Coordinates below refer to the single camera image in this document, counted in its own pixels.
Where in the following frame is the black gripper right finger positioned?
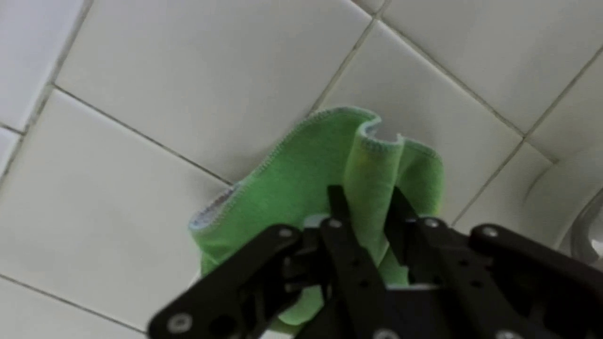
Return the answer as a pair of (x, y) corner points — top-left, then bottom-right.
(384, 186), (603, 339)

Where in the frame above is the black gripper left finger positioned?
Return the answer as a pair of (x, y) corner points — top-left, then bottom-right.
(146, 184), (403, 339)

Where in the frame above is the green cloth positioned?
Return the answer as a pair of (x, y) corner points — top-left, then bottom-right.
(186, 103), (446, 335)

